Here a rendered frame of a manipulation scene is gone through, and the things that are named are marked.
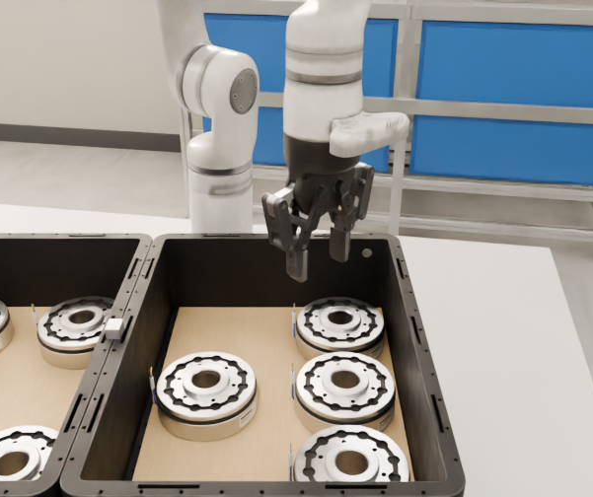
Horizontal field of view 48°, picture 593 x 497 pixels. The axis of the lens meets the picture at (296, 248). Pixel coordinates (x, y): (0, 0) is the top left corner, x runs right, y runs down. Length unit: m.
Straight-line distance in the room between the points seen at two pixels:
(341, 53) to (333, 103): 0.04
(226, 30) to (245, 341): 1.82
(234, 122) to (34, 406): 0.42
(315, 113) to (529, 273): 0.72
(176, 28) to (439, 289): 0.61
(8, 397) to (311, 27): 0.49
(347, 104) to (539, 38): 1.87
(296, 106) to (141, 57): 3.01
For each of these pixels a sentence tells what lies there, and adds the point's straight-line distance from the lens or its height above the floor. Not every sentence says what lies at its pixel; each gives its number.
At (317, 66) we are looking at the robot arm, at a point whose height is 1.17.
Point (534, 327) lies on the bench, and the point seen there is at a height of 0.70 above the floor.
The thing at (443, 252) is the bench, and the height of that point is 0.70.
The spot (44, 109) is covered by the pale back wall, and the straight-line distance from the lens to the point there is 3.94.
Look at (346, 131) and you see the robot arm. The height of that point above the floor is 1.13.
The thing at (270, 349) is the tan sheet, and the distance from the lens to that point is 0.79.
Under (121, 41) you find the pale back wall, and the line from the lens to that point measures 3.62.
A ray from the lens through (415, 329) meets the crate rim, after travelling 0.69.
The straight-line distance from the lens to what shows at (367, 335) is 0.77.
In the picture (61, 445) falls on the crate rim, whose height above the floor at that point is 0.93.
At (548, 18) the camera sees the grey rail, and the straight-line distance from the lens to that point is 2.44.
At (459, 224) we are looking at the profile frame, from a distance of 2.65.
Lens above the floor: 1.32
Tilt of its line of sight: 30 degrees down
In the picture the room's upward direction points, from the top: straight up
